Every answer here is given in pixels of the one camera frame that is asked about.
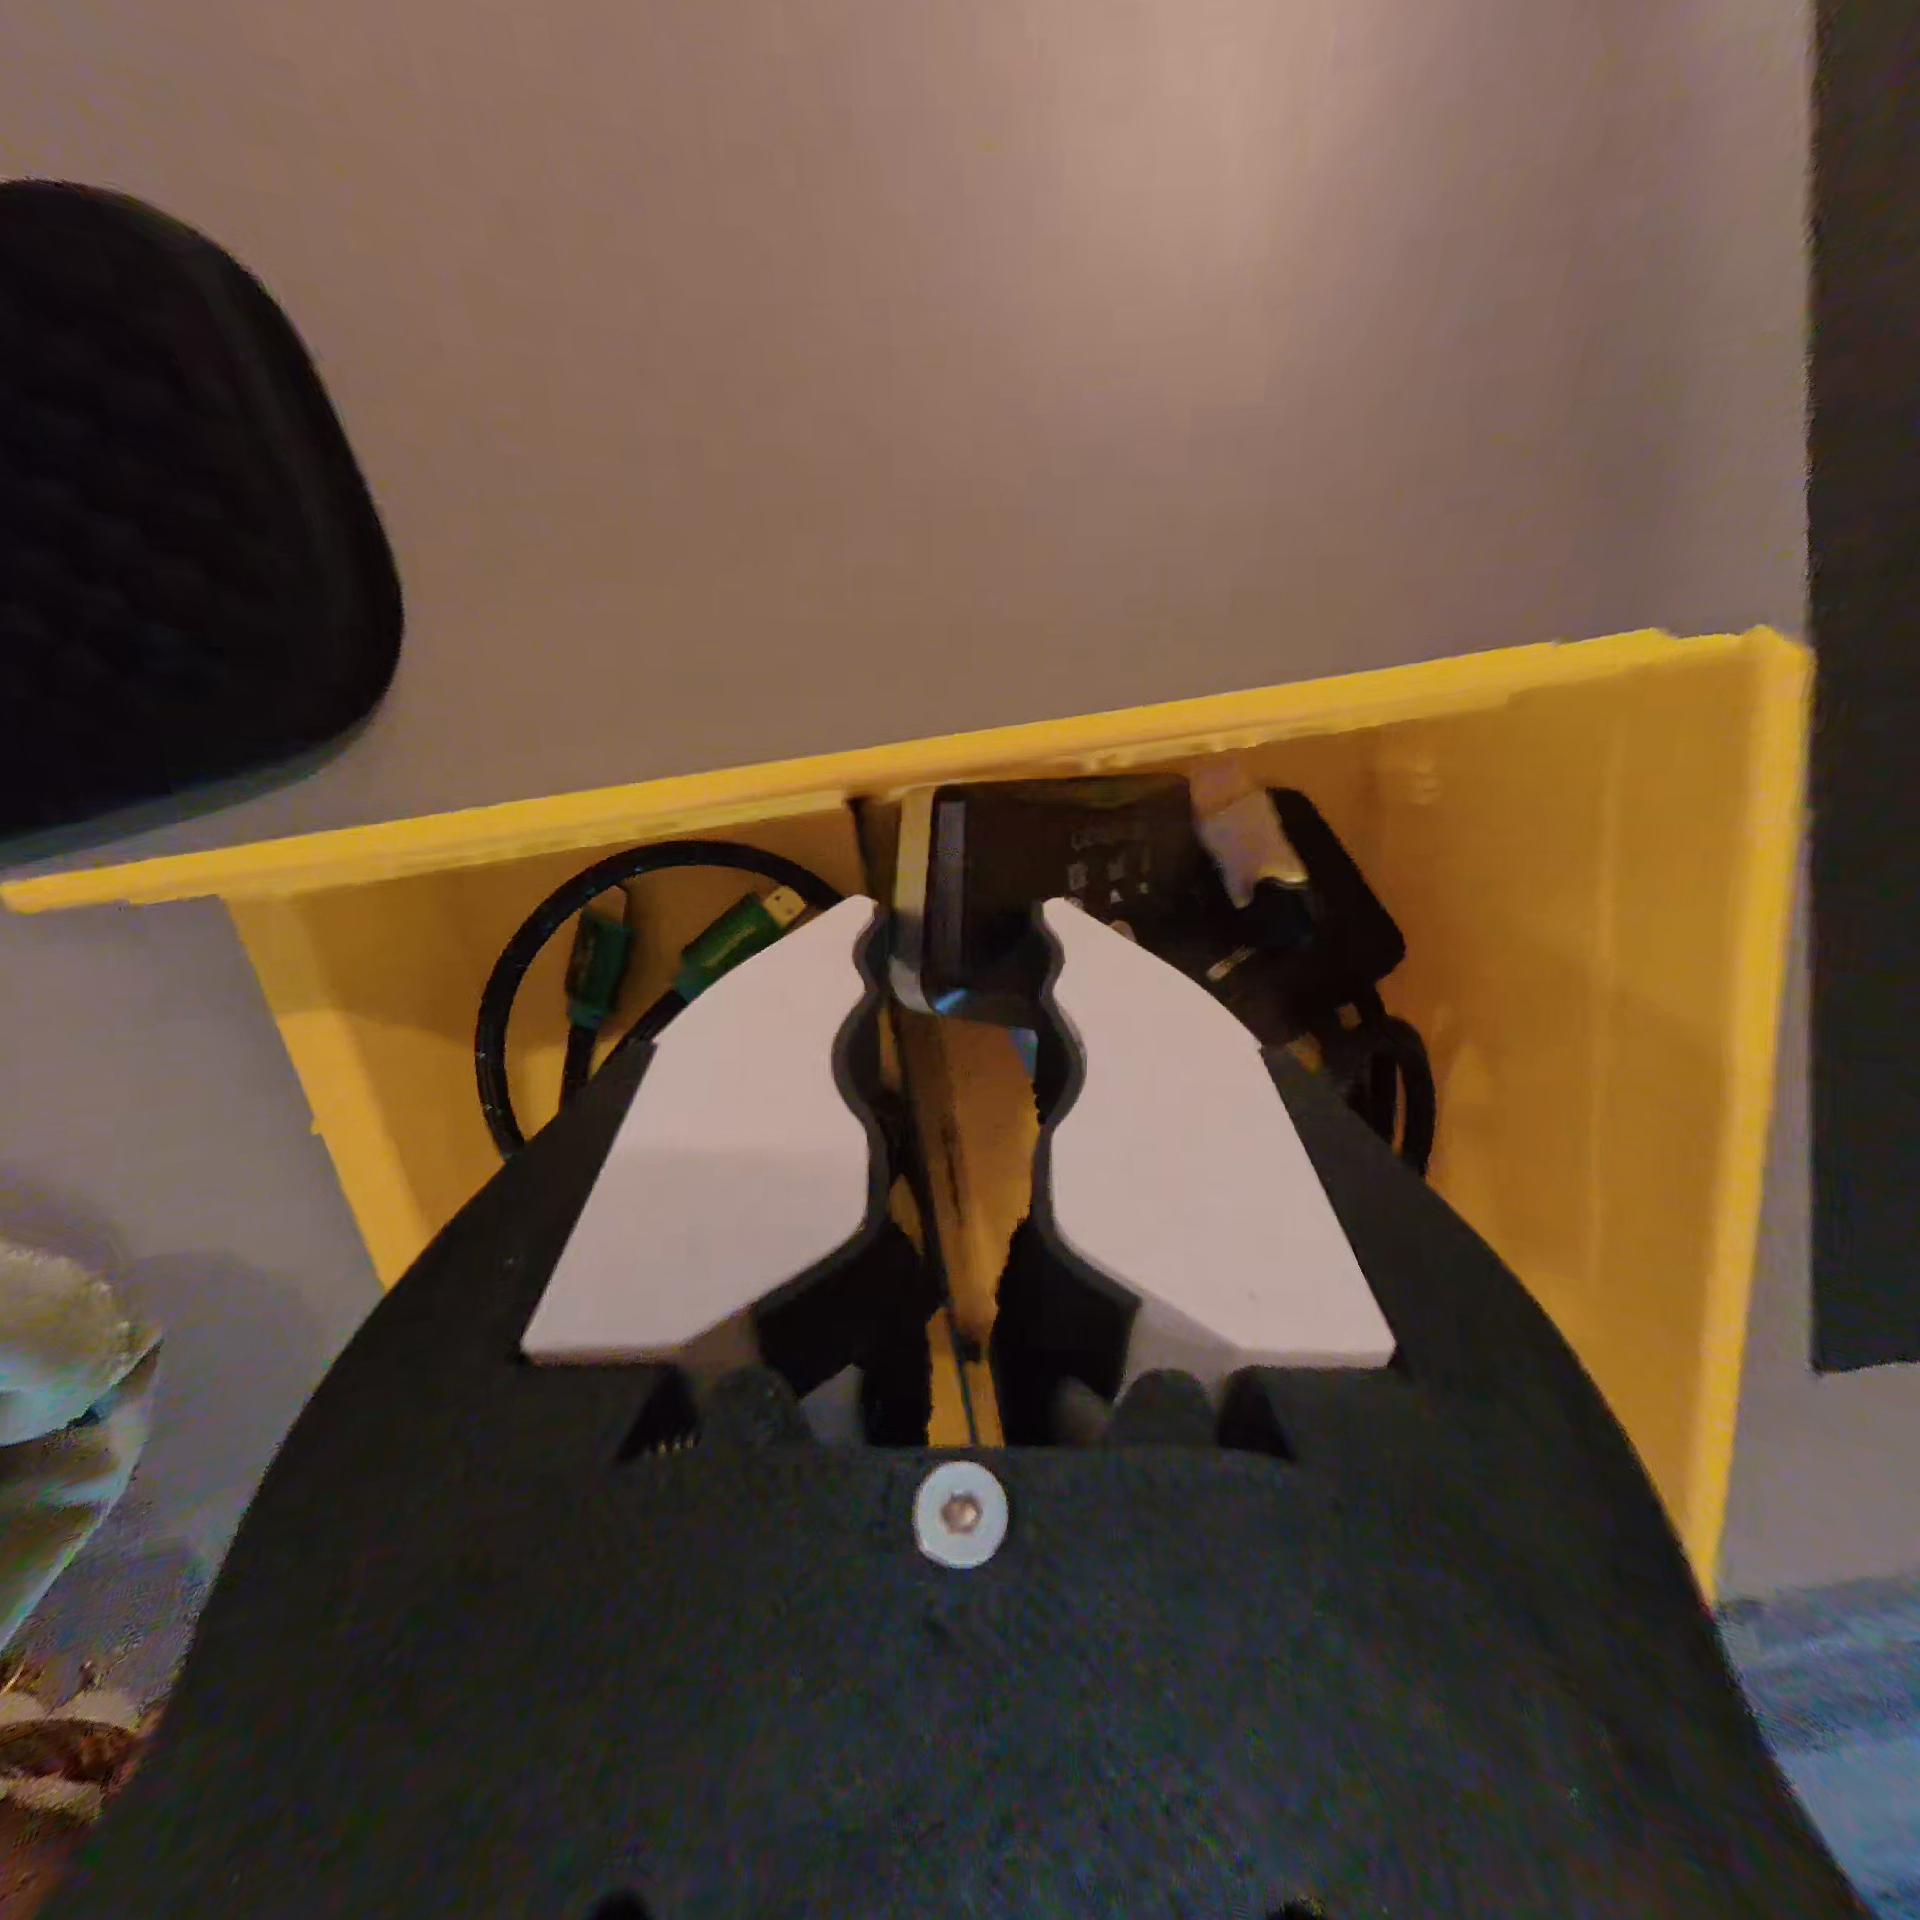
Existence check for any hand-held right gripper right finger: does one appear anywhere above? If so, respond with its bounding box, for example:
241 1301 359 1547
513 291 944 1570
1020 895 1397 1370

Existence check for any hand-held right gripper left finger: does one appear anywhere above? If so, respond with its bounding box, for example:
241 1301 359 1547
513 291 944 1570
520 895 904 1367

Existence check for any braided hdmi cable green plug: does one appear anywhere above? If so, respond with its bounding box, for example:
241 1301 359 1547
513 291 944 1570
475 839 848 1164

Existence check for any yellow divided bin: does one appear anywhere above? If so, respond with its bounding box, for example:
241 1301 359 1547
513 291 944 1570
0 626 1817 1607

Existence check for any black quilted wrist rest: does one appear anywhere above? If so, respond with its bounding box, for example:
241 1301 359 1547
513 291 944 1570
0 180 408 872

